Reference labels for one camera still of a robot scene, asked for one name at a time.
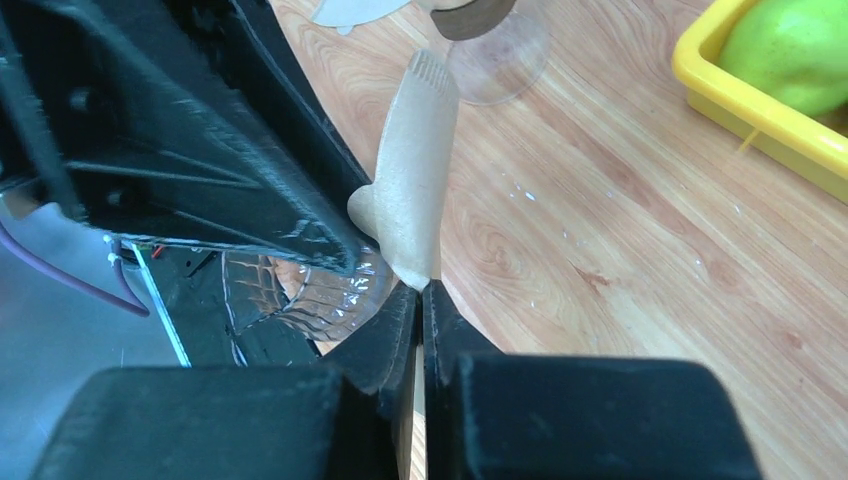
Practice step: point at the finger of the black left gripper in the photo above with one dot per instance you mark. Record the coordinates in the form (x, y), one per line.
(125, 115)
(267, 72)

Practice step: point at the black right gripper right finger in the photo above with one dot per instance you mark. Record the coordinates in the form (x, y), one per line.
(493, 415)

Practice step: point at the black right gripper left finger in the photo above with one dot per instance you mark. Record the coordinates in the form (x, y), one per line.
(347, 415)

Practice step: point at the ribbed glass mug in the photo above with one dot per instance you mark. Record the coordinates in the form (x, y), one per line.
(324, 306)

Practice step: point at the clear glass carafe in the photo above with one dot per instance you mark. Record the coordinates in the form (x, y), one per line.
(501, 64)

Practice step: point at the yellow plastic fruit tray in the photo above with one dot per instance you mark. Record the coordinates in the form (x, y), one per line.
(809, 148)

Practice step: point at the light green apple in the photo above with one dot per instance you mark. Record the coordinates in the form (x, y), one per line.
(793, 51)

